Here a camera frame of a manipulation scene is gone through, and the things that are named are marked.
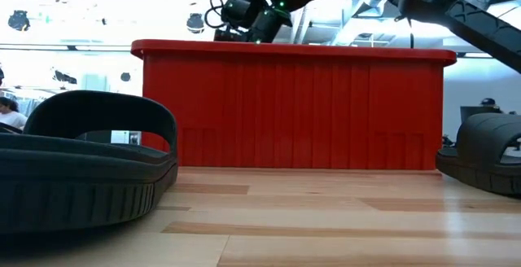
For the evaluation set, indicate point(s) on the black rubber slide sandal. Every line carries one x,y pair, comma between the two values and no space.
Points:
484,137
81,193

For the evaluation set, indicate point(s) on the red plastic bin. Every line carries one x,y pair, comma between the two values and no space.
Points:
293,108

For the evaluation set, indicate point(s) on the dark ceiling fixture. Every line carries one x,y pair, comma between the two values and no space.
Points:
195,23
18,20
125,77
65,77

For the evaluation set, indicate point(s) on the metal ceiling ductwork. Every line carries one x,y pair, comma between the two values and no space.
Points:
368,12

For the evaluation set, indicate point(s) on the person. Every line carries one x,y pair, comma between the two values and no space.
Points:
488,102
12,118

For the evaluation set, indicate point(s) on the dark computer monitor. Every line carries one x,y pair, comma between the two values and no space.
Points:
472,110

